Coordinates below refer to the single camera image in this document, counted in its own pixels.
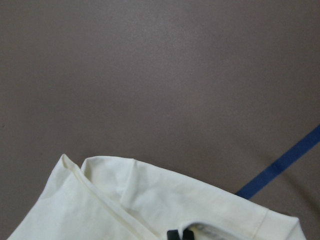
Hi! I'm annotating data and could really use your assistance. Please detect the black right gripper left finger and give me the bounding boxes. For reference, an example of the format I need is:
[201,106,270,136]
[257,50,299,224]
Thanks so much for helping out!
[166,229,183,240]

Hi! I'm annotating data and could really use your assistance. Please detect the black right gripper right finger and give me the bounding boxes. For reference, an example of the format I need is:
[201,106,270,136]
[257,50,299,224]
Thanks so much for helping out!
[182,227,195,240]

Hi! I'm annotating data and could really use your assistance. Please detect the cream long-sleeve printed shirt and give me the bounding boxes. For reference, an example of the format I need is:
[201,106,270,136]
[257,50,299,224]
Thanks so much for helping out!
[10,154,305,240]

